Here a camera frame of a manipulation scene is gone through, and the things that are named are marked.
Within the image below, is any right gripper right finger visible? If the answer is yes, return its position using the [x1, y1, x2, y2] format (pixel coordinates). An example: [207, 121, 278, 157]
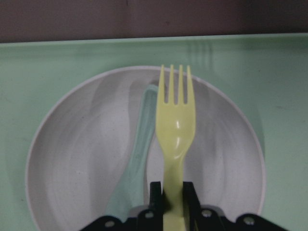
[183, 181, 201, 217]

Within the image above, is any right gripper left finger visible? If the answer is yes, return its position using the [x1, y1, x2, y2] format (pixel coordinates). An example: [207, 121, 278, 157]
[149, 181, 170, 216]

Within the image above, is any yellow plastic fork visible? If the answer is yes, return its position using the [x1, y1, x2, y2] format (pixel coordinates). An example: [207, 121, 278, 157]
[155, 65, 196, 231]

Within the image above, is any white round plate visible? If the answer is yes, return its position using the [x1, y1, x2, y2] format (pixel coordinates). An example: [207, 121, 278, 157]
[26, 66, 266, 231]

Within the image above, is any teal plastic spoon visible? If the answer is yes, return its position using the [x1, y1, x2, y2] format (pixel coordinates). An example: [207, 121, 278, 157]
[105, 84, 158, 222]

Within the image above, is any light green plastic tray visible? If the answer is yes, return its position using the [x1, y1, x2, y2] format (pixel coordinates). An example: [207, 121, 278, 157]
[0, 34, 308, 231]

